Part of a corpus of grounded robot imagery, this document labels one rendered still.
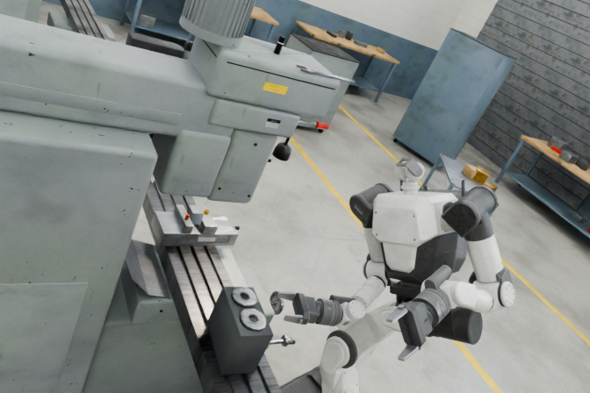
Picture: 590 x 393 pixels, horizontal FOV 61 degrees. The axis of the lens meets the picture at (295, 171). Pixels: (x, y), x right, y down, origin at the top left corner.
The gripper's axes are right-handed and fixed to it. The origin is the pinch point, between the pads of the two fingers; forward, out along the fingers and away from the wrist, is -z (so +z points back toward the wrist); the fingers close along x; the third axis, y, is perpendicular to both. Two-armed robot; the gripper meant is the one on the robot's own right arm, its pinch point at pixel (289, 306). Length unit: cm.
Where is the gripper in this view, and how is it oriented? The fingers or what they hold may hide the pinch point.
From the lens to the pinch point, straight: 175.6
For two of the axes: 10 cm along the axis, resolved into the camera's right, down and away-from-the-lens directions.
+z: 9.0, 2.3, 3.7
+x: 2.1, 5.1, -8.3
